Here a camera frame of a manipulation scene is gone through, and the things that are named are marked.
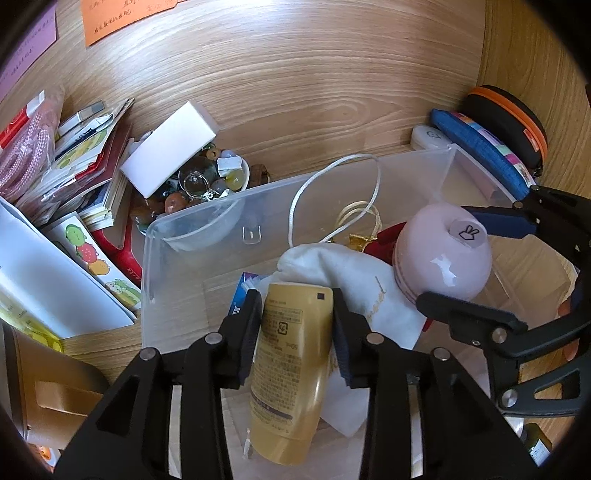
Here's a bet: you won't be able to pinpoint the green pump spray bottle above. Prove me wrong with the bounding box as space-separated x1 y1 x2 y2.
521 423 553 466

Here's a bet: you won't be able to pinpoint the pink round jar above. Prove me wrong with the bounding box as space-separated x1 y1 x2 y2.
393 203 492 302

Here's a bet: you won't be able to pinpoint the white drawstring pouch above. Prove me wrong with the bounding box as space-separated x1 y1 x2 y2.
271 243 426 437

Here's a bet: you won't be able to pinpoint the red fabric charm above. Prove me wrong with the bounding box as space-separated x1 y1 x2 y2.
363 222 406 265

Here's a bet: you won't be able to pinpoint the clear plastic storage bin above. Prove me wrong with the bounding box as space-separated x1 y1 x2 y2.
140 143 578 480

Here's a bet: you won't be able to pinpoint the gold cosmetic tube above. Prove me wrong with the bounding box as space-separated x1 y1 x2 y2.
250 283 334 466

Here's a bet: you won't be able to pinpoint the blue Max staples box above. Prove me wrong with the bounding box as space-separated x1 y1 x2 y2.
228 272 276 315

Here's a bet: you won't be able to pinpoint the person's right hand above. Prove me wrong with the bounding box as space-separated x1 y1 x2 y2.
556 276 584 365

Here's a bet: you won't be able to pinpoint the orange white glue bottle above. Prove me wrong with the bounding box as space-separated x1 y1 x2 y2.
29 444 61 472

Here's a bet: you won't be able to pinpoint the brown ceramic lidded mug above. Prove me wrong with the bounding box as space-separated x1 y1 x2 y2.
1 322 109 450

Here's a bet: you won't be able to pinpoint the black orange zip case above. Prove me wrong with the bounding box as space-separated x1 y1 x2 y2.
459 85 549 178

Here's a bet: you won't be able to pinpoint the white round tape case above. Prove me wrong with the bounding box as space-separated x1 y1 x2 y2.
410 125 452 151

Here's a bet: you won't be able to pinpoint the gold flower ornament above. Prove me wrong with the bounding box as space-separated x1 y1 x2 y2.
349 234 378 252

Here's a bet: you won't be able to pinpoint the white paper sheets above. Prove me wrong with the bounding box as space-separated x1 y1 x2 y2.
1 200 134 339

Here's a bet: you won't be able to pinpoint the fruit pattern sticker box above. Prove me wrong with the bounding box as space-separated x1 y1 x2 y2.
42 212 141 314

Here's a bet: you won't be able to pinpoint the stack of cards and booklets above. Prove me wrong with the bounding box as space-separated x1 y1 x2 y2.
16 97 135 226

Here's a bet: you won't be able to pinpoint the white bowl of trinkets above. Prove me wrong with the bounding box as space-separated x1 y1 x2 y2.
129 143 250 252

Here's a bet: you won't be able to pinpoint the white rectangular box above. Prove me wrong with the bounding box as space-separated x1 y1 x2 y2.
120 101 219 198

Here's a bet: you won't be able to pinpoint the pink sticky note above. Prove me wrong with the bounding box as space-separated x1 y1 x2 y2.
1 1 57 100

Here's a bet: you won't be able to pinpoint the orange sticky note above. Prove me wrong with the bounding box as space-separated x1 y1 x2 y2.
80 0 179 46

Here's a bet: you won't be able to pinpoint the pink coiled cable pack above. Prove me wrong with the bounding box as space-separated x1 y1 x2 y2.
1 87 64 203

